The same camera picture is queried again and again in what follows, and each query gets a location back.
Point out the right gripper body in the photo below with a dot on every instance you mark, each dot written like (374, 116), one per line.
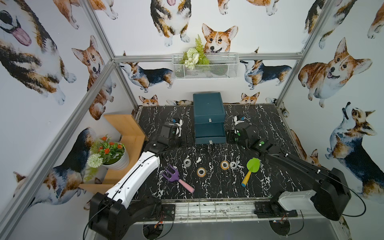
(238, 134)

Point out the orange tape roll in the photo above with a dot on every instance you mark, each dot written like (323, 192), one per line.
(201, 172)
(225, 165)

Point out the fern and white flowers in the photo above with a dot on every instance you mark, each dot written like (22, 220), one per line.
(195, 56)

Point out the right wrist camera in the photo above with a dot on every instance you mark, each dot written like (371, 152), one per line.
(239, 120)

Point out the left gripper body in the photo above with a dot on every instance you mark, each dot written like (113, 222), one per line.
(173, 132)

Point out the purple toy garden fork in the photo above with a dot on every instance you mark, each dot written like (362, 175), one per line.
(171, 174)

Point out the potted red flower plant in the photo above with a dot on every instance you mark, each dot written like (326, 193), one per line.
(106, 153)

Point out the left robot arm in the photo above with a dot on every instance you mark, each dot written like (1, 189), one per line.
(112, 213)

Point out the clear tape roll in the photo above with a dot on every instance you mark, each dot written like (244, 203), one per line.
(187, 163)
(233, 165)

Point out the white wire basket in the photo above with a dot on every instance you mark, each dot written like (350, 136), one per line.
(221, 66)

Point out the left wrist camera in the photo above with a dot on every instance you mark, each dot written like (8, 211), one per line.
(179, 123)

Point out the green toy shovel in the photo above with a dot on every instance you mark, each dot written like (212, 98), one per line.
(253, 166)

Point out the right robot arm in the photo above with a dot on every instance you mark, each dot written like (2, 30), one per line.
(327, 192)

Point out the teal drawer cabinet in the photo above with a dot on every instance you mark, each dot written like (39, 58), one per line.
(209, 118)

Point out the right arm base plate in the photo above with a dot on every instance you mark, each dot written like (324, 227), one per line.
(272, 210)

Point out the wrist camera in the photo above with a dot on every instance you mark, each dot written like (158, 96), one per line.
(179, 123)
(239, 120)

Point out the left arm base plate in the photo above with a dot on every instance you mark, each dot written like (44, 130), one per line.
(163, 212)

